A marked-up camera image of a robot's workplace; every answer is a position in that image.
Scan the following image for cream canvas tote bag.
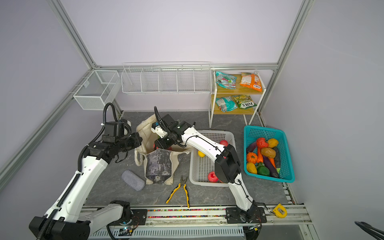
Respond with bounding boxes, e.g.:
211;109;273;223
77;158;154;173
135;115;192;185

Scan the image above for teal snack bag top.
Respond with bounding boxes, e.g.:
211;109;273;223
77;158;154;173
215;72;237;90

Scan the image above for teal snack bag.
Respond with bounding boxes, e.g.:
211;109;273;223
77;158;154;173
216;96;238;113
215;72;237;90

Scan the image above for brown potato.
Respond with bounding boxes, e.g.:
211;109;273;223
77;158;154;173
261;147;276;159

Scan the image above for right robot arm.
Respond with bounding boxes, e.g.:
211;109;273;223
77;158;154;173
151;107;267;225

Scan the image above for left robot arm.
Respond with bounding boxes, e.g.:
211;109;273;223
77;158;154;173
29;103;142;240

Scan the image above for teal snack bag lower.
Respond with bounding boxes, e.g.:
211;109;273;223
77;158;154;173
216;96;238;113

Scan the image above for green snack bag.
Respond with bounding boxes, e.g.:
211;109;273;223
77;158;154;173
232;95;257;110

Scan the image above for orange snack bag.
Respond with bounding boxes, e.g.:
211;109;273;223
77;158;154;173
240;72;263;92

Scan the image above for white plastic fruit basket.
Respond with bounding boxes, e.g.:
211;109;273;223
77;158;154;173
189;130;236;188

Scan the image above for grey fabric glasses case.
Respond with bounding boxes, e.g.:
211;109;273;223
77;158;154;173
122;170;146;192

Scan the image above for red apple back right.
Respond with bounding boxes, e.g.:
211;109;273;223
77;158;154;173
220;140;229;147

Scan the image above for red apple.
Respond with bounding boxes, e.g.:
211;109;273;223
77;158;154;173
220;140;229;147
207;172;219;183

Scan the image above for red apple front left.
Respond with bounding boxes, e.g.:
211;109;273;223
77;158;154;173
207;172;219;183

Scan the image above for white wooden two-tier shelf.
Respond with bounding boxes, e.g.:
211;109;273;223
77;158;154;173
209;71;267;128

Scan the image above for purple eggplant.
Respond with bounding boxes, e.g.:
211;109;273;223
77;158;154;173
246;142;280;178

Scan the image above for small orange pumpkin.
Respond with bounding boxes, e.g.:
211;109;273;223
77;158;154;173
246;152;258;164

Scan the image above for yellow squash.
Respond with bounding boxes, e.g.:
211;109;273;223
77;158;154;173
246;162;258;175

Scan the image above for red bell pepper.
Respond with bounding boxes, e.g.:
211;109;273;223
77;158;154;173
256;138;269;149

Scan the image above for orange carrot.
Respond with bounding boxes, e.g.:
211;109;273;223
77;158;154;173
258;149;276;168

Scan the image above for green bell pepper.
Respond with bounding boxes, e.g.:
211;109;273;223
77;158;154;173
257;163;270;177

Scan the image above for yellow bell pepper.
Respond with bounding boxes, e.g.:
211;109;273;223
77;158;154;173
267;139;279;149

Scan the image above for dark green cucumber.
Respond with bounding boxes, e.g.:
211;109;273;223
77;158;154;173
273;147;281;173

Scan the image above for teal plastic vegetable basket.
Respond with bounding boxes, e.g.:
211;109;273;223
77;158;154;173
244;126;295;183

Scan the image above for yellow tape measure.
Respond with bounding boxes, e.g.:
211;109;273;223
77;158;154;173
273;204;288;219

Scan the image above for black tripod leg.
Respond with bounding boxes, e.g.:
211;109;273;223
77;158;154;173
355;221;384;240

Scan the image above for white mesh wall box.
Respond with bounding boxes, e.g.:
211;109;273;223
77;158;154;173
74;70;122;111

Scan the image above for yellow handled pliers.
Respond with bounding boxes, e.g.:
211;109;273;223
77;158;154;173
165;175;191;208

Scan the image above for white wire wall basket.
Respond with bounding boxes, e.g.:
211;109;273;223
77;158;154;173
121;63;214;94

